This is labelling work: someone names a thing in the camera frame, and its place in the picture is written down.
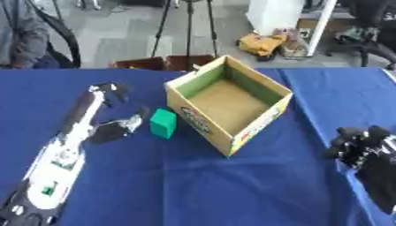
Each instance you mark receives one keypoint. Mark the person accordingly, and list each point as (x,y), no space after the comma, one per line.
(23,33)

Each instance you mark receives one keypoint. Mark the brown cardboard box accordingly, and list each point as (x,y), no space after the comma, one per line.
(162,63)

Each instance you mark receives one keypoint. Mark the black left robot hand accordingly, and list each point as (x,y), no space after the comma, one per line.
(114,130)

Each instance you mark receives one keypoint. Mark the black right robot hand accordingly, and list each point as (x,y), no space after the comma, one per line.
(372,164)

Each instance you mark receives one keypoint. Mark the yellow bag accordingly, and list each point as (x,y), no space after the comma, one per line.
(261,44)

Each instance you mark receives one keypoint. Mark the black tripod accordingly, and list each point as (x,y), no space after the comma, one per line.
(187,32)

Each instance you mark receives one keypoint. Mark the green block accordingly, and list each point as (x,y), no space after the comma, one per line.
(163,123)

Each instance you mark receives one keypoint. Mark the black office chair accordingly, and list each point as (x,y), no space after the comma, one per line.
(368,31)

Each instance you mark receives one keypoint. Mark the white cabinet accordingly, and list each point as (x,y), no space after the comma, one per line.
(281,17)

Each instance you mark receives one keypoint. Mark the tan cardboard box green inside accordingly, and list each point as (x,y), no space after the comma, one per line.
(227,103)

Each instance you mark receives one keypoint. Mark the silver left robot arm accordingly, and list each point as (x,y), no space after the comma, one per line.
(54,173)

